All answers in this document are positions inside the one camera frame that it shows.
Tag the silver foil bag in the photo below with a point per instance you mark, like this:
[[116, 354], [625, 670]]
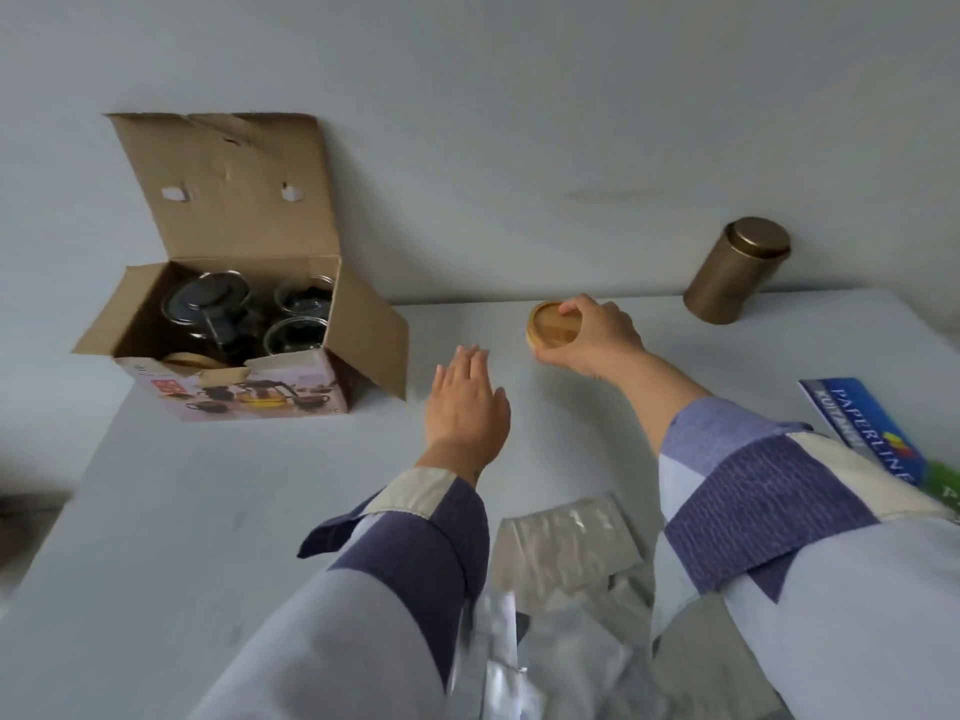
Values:
[[712, 667], [566, 539], [555, 659]]

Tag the person's right hand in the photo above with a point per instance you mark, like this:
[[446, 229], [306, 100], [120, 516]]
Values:
[[607, 341]]

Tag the person's right forearm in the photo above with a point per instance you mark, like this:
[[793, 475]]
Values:
[[787, 532]]

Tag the person's right thumb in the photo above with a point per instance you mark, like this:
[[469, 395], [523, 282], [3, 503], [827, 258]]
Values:
[[579, 305]]

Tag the person's left hand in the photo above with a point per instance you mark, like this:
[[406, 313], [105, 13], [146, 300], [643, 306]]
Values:
[[465, 416]]

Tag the blue paper ream package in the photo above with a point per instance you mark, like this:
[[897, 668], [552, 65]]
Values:
[[870, 431]]

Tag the clear glass cup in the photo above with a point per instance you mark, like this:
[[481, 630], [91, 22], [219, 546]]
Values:
[[294, 338], [304, 293]]

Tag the person's left thumb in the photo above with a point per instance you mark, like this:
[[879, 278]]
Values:
[[501, 416]]

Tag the person's left forearm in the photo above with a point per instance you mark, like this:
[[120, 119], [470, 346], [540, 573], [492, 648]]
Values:
[[375, 607]]

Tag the open cardboard box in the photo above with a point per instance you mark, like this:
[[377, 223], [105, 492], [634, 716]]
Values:
[[240, 194]]

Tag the glass teapot with black lid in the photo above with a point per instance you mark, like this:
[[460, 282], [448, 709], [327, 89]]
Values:
[[202, 303]]

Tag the gold metal tin canister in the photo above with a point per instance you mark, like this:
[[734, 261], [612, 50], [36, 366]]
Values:
[[731, 273]]

